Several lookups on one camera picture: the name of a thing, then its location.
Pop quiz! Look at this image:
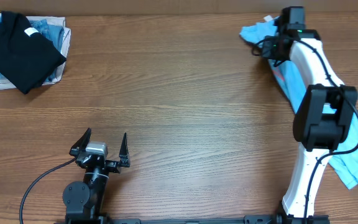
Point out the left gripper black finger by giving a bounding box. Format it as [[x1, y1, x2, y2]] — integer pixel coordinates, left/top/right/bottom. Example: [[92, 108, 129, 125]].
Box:
[[119, 133, 131, 167], [69, 128, 91, 156]]

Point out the folded black shirt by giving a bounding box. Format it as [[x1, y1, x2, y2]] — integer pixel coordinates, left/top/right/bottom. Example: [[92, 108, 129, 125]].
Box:
[[0, 11, 66, 94]]

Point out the light blue t-shirt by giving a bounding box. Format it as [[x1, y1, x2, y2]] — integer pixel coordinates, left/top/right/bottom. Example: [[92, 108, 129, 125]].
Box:
[[239, 19, 358, 189]]

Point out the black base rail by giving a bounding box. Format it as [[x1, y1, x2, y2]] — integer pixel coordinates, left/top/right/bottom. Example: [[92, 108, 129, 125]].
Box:
[[56, 214, 330, 224]]

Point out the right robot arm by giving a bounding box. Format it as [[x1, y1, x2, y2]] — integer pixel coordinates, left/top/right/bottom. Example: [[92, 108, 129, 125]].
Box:
[[259, 6, 358, 223]]

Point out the folded white cloth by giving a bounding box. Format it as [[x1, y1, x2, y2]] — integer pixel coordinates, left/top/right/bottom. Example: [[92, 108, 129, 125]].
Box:
[[0, 16, 71, 90]]

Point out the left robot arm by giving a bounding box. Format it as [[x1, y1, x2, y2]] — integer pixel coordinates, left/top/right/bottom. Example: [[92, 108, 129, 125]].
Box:
[[62, 128, 131, 223]]

